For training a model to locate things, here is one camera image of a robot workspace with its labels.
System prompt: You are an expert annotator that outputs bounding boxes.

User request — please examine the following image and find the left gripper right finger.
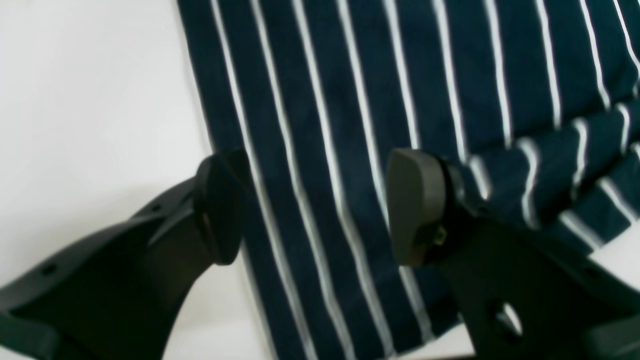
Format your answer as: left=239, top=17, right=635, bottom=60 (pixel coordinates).
left=386, top=148, right=639, bottom=360

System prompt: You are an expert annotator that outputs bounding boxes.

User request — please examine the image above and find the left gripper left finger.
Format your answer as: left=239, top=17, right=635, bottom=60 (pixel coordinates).
left=0, top=150, right=250, bottom=360

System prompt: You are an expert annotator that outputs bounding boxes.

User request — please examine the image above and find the navy white striped t-shirt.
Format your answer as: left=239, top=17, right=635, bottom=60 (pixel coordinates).
left=177, top=0, right=640, bottom=360

